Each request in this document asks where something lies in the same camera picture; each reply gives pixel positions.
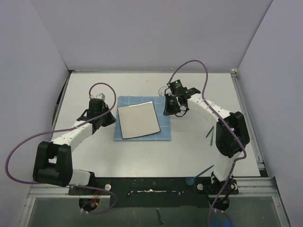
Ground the clear drinking glass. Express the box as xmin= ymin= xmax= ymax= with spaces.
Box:
xmin=158 ymin=86 xmax=168 ymax=97

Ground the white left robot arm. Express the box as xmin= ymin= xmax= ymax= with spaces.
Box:
xmin=33 ymin=98 xmax=116 ymax=194

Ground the blue plastic spoon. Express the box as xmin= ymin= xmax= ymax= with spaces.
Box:
xmin=186 ymin=165 xmax=213 ymax=186

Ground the blue grid placemat cloth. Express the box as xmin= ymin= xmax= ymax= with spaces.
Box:
xmin=114 ymin=96 xmax=171 ymax=142

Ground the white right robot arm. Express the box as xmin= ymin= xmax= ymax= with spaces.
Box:
xmin=163 ymin=79 xmax=250 ymax=193

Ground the aluminium table frame rail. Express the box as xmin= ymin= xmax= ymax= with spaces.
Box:
xmin=230 ymin=69 xmax=290 ymax=227

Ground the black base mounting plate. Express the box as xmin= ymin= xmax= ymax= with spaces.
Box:
xmin=68 ymin=177 xmax=239 ymax=209

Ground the square white plate dark rim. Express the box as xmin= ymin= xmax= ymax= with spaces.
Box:
xmin=117 ymin=101 xmax=160 ymax=139

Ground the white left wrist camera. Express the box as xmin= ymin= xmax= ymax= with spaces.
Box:
xmin=95 ymin=93 xmax=106 ymax=101

